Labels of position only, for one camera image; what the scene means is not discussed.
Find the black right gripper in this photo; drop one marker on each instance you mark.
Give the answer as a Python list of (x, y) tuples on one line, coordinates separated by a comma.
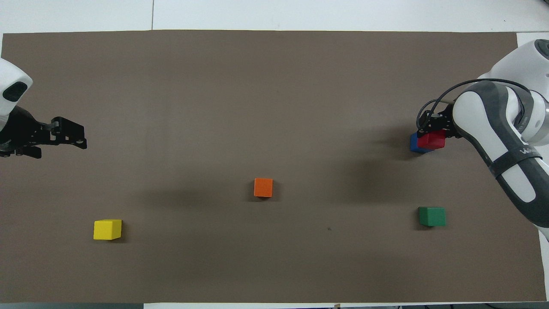
[(445, 120)]

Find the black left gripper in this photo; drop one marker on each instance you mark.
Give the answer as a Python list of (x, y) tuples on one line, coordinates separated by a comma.
[(23, 131)]

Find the red wooden block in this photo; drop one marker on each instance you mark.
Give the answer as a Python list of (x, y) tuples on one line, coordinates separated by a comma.
[(432, 140)]

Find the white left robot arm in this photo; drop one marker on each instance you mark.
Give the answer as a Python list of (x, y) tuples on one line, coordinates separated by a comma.
[(10, 86)]

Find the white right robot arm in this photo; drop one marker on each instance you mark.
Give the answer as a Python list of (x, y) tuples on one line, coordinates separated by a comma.
[(502, 124)]

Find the blue wooden block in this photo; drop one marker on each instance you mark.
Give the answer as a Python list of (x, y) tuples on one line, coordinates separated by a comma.
[(414, 146)]

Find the green wooden block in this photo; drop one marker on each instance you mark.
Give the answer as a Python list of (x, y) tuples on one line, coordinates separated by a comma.
[(432, 216)]

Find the yellow wooden block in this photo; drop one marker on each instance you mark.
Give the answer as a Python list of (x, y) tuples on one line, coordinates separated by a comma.
[(107, 229)]

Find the orange wooden block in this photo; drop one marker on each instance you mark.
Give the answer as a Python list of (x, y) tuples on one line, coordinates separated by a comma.
[(263, 187)]

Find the brown table mat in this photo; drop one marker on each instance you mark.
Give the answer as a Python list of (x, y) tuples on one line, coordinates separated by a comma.
[(257, 86)]

